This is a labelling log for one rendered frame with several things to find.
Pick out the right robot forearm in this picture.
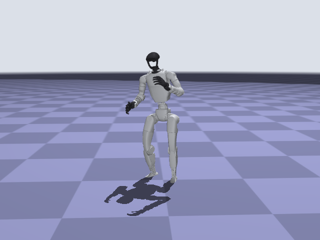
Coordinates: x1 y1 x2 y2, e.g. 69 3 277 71
133 95 142 108

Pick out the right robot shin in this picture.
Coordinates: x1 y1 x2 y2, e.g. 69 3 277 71
143 150 156 175

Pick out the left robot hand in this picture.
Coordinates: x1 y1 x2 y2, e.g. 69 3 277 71
153 76 171 91

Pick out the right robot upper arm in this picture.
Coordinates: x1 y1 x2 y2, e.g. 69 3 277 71
138 75 147 101

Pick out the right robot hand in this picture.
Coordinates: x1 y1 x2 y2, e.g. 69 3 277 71
125 101 136 115

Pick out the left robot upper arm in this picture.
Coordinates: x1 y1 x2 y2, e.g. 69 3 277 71
165 71 184 97

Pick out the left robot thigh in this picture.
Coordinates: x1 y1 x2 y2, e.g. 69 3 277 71
167 113 180 155

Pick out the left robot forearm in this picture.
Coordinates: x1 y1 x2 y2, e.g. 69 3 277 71
165 84 185 95

